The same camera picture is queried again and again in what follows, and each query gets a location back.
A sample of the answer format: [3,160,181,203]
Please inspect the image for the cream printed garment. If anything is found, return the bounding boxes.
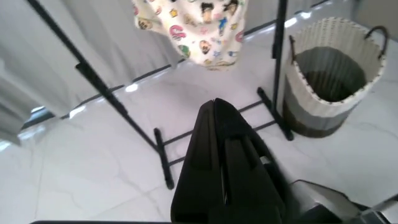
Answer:
[132,0,249,71]

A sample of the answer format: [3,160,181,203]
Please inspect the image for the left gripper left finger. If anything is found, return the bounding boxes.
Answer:
[170,100,225,222]

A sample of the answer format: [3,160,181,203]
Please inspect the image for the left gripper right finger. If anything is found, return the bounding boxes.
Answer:
[214,98,286,222]

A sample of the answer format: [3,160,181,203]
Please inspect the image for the white laundry basket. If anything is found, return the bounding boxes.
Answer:
[281,17,389,139]

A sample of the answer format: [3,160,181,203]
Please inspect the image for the black clothes rack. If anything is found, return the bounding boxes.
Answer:
[26,0,295,190]

